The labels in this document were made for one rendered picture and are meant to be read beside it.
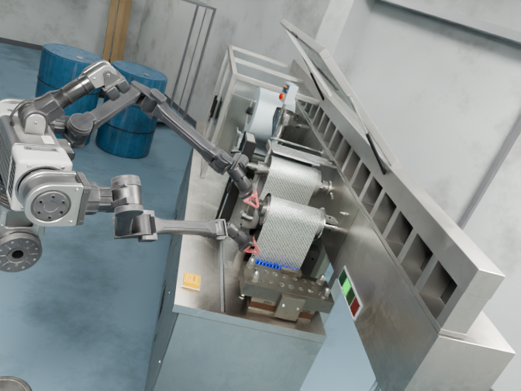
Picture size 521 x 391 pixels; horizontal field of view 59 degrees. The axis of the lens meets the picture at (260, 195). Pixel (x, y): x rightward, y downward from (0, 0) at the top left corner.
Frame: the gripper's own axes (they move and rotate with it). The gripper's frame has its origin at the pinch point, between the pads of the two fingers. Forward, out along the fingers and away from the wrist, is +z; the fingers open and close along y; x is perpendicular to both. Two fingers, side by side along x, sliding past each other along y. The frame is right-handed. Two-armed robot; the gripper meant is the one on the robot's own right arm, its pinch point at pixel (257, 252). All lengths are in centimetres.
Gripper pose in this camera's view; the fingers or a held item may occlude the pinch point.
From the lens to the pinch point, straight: 207.4
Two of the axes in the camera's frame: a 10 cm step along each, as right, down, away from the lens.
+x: 7.3, -6.4, -2.5
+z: 6.8, 6.3, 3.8
